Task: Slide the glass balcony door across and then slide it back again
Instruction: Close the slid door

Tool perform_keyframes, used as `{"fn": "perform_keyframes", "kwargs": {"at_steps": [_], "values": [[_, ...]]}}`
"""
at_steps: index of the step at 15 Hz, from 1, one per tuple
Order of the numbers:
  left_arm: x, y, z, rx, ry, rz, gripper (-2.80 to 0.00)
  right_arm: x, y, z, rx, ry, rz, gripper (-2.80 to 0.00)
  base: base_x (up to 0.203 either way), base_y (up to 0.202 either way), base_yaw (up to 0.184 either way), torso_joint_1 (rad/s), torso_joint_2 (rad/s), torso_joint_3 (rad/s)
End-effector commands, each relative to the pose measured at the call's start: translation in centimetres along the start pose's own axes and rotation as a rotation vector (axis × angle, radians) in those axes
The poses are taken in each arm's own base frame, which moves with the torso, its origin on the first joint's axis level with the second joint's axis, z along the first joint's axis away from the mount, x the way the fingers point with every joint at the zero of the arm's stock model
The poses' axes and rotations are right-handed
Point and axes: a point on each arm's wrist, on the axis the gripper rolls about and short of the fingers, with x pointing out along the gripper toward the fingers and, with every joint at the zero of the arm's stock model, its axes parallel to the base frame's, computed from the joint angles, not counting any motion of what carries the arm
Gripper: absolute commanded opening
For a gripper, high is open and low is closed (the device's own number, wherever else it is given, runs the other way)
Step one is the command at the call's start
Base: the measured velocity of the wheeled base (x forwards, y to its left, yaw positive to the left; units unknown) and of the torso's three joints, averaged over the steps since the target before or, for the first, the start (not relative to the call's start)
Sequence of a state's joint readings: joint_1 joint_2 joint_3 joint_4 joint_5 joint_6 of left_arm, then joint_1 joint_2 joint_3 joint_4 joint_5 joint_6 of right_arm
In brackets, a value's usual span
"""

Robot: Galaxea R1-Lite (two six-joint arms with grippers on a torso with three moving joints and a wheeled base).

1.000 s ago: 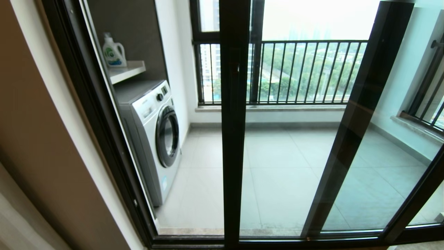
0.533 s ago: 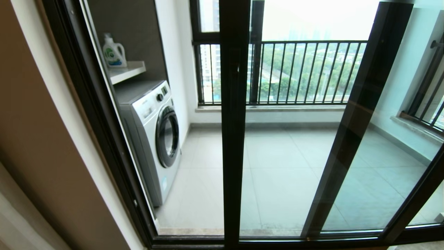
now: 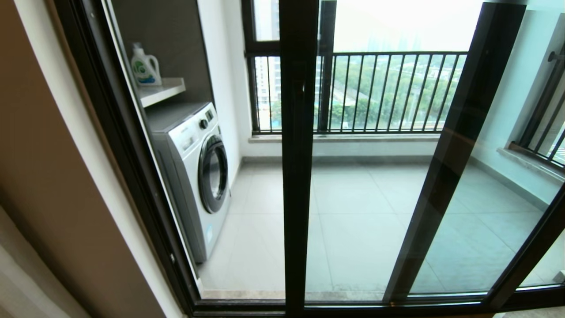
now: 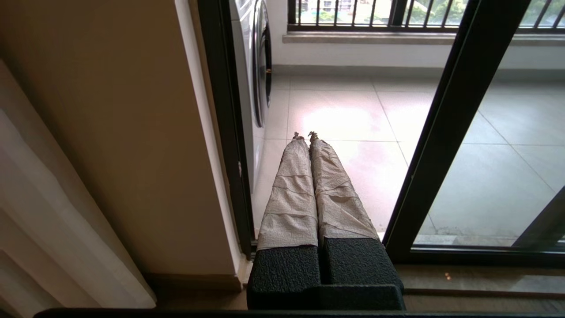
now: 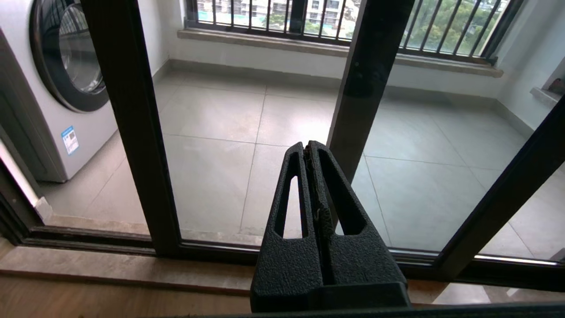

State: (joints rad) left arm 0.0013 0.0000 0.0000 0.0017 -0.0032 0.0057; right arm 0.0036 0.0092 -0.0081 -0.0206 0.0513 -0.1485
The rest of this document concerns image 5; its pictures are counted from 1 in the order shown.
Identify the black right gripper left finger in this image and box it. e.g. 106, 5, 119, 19
252, 142, 324, 290

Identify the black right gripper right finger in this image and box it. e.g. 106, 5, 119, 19
307, 140, 407, 285

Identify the black framed sliding glass door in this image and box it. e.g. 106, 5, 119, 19
0, 124, 565, 294
82, 0, 565, 283

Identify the black framed fixed glass panel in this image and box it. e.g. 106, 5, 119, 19
327, 0, 565, 292

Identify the grey stone window sill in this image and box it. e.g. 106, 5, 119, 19
530, 86, 563, 109
177, 29, 504, 78

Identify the black metal balcony railing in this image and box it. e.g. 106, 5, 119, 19
185, 0, 526, 66

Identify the white front-load washing machine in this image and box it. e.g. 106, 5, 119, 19
0, 0, 119, 183

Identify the black window frame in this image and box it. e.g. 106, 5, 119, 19
185, 0, 309, 40

